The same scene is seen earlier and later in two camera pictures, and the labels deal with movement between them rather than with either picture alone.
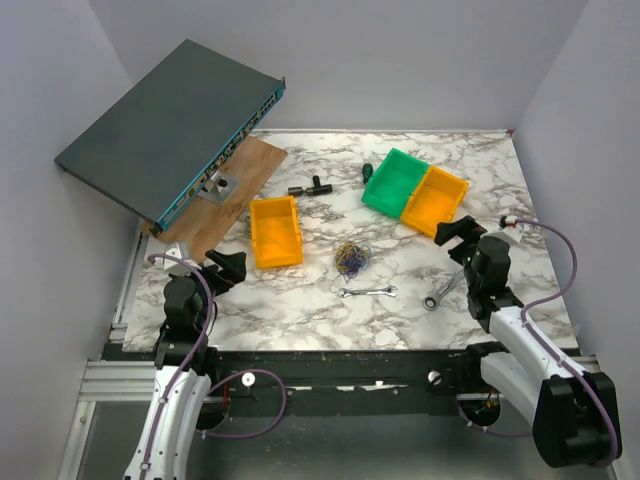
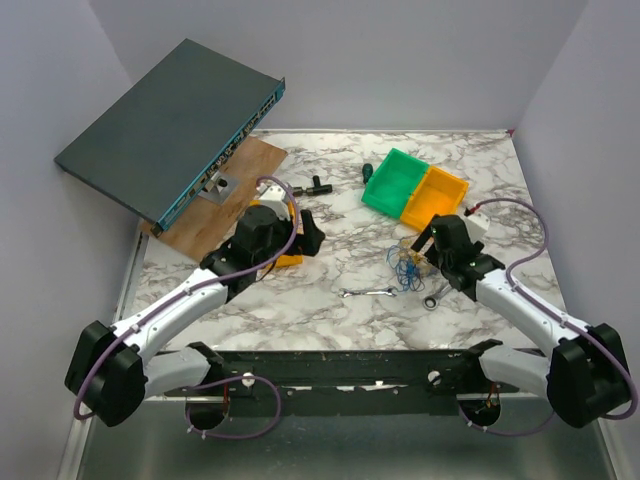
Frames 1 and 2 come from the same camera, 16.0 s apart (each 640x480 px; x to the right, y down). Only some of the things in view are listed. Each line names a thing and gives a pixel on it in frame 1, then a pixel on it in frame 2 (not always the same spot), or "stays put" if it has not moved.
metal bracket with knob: x=218 y=187 stays put
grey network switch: x=159 y=147 stays put
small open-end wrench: x=373 y=291 stays put
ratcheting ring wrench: x=431 y=302 stays put
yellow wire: x=341 y=255 -> x=407 y=250
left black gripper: x=233 y=268 -> x=311 y=236
